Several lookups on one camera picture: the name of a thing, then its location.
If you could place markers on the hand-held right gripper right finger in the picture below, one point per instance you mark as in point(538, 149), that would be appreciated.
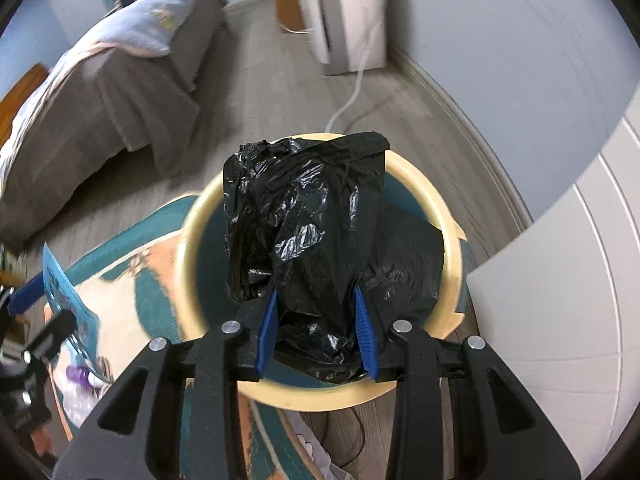
point(365, 335)

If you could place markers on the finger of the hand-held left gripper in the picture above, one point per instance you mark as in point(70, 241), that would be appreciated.
point(50, 332)
point(30, 294)

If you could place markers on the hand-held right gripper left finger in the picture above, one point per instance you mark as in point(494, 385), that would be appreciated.
point(267, 335)

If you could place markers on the blue plastic blister tray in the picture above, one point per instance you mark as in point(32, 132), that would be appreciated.
point(65, 290)

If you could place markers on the yellow-rimmed teal trash bin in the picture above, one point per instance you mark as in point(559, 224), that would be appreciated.
point(205, 270)

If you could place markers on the black garbage bag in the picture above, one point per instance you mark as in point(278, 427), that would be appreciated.
point(310, 240)

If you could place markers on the purple wrapper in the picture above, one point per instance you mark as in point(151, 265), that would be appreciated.
point(80, 375)

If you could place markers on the clear plastic bag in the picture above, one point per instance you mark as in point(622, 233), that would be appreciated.
point(82, 405)

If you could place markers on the teal and orange rug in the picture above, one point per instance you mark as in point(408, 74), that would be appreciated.
point(145, 280)

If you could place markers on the bed with floral duvet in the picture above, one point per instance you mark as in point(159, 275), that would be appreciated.
point(100, 135)

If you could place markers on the white panelled door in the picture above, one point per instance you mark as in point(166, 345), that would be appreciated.
point(560, 320)

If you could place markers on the wooden bed headboard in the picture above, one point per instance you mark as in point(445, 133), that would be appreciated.
point(22, 92)

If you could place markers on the white air purifier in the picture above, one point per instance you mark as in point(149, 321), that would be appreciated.
point(345, 15)

